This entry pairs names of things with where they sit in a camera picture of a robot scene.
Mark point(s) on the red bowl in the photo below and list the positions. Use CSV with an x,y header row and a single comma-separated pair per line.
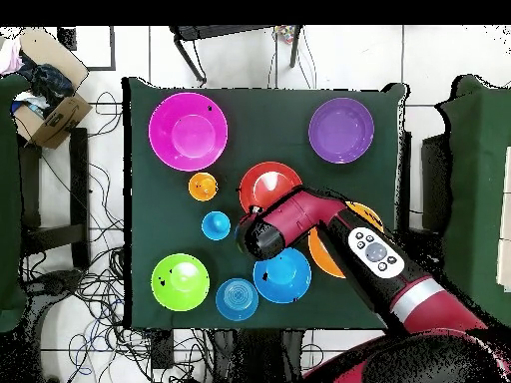
x,y
267,179

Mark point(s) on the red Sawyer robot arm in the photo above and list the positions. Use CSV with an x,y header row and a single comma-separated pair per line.
x,y
303,215

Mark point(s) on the blue cup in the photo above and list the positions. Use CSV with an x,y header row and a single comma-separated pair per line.
x,y
216,226

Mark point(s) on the orange cup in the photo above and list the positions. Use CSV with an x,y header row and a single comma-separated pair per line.
x,y
203,186

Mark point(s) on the large blue bowl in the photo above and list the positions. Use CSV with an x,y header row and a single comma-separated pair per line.
x,y
283,275

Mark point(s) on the orange bowl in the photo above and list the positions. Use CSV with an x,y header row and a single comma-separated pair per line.
x,y
321,259

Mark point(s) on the dark green table cloth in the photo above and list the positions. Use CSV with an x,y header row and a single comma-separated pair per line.
x,y
259,127

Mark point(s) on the small translucent blue bowl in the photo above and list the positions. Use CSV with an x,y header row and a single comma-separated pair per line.
x,y
236,299

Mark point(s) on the green bowl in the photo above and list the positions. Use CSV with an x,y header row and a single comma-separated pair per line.
x,y
179,283

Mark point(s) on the pink bowl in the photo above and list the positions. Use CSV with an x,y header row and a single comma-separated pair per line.
x,y
187,131

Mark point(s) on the purple bowl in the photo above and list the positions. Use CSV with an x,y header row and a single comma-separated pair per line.
x,y
341,131

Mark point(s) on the colourful toy pile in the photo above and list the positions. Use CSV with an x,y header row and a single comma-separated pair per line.
x,y
285,34

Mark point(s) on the black box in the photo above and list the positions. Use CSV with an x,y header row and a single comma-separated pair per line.
x,y
435,183

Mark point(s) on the cardboard box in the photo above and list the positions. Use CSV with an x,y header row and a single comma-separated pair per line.
x,y
60,123

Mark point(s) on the green cloth covered table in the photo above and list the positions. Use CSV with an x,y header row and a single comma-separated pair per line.
x,y
10,199
479,179

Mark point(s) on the dark blue cloth bundle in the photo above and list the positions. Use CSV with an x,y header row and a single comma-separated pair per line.
x,y
48,79

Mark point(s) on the pink white cloth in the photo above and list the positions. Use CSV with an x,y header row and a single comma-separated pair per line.
x,y
10,56

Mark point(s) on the black bench frame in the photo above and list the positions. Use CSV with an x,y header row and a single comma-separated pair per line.
x,y
78,179

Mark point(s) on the black metal stool frame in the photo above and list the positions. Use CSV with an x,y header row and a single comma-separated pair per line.
x,y
223,31

